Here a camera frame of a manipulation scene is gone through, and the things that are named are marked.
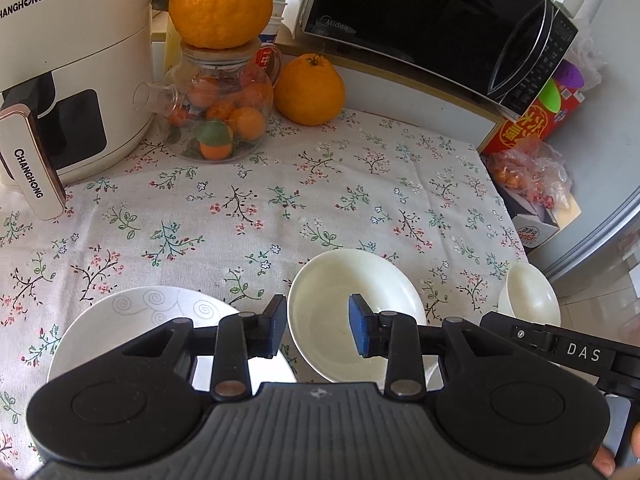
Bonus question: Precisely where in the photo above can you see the cream bowl large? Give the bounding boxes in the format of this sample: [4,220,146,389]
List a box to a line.
[286,248,432,386]

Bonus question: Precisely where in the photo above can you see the cream bowl small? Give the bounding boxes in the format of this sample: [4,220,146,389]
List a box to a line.
[498,262,561,326]

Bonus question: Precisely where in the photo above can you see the white swirl plate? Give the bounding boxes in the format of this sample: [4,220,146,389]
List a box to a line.
[46,285,298,396]

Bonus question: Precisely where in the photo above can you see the person's right hand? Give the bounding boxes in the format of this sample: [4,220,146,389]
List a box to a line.
[593,425,640,480]

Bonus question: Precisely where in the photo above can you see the floral tablecloth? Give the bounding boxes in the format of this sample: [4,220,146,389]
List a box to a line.
[1,110,525,477]

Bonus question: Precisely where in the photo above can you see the black white Ganten carton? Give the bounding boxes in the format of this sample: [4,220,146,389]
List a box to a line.
[495,184,582,252]

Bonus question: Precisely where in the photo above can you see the plastic bag of small oranges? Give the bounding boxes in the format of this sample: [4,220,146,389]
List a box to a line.
[487,136,573,210]

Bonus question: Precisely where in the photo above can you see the silver refrigerator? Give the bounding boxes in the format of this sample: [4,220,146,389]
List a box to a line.
[528,0,639,296]

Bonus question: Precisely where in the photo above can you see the glass jar of small oranges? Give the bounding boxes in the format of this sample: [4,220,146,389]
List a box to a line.
[132,39,275,164]

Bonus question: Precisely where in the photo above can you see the white gold-trimmed cabinet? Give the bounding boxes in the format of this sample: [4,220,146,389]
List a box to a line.
[276,27,504,151]

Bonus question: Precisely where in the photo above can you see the large orange citrus on table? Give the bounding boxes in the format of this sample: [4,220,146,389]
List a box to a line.
[274,53,346,127]

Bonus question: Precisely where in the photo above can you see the red gift box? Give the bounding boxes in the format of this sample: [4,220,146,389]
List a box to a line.
[482,60,585,156]

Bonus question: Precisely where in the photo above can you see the red white paper cup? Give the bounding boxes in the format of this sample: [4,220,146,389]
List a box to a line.
[255,35,283,84]

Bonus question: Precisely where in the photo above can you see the black microwave oven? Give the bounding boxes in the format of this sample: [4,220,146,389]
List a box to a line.
[299,0,578,116]

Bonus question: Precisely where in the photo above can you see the white Changhong air fryer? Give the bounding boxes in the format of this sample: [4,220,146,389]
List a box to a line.
[1,0,153,220]

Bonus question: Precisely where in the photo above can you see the large orange citrus on jar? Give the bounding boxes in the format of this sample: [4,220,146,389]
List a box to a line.
[152,0,273,50]

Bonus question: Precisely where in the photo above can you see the stack of white paper cups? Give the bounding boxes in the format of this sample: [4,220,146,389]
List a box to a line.
[262,0,286,41]

